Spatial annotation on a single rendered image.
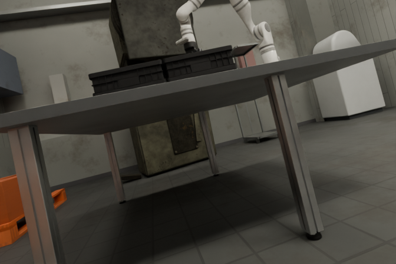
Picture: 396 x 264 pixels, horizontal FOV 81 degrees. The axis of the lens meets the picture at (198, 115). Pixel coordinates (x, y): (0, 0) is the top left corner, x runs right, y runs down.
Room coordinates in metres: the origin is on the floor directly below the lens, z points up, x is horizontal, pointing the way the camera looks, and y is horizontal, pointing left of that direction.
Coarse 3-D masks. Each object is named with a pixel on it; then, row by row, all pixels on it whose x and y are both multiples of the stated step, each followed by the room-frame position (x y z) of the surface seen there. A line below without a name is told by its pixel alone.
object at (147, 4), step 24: (120, 0) 2.83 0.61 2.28; (144, 0) 2.96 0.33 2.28; (168, 0) 3.09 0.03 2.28; (120, 24) 2.88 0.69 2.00; (144, 24) 2.93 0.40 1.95; (168, 24) 3.06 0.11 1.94; (192, 24) 3.21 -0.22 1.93; (120, 48) 3.22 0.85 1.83; (144, 48) 2.90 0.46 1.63; (168, 48) 3.03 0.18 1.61; (168, 120) 3.25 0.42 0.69; (192, 120) 3.41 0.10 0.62; (144, 144) 3.11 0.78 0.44; (168, 144) 3.23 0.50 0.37; (192, 144) 3.36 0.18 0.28; (144, 168) 3.11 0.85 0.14; (168, 168) 3.20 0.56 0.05
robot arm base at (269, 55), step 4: (264, 48) 1.42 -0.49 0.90; (268, 48) 1.41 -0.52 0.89; (272, 48) 1.42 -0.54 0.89; (260, 52) 1.46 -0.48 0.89; (264, 52) 1.43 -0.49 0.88; (268, 52) 1.41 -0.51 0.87; (272, 52) 1.41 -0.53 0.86; (264, 56) 1.43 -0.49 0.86; (268, 56) 1.42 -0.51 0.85; (272, 56) 1.41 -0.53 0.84; (276, 56) 1.43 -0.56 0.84; (264, 60) 1.44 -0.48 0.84; (268, 60) 1.42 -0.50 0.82; (272, 60) 1.41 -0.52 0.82; (276, 60) 1.42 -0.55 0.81
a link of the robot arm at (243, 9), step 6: (246, 0) 1.35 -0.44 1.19; (240, 6) 1.35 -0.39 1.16; (246, 6) 1.35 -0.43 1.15; (240, 12) 1.38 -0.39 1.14; (246, 12) 1.37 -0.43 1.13; (246, 18) 1.40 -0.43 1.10; (246, 24) 1.43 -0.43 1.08; (252, 24) 1.45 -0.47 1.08; (252, 30) 1.45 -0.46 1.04; (252, 36) 1.46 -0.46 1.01
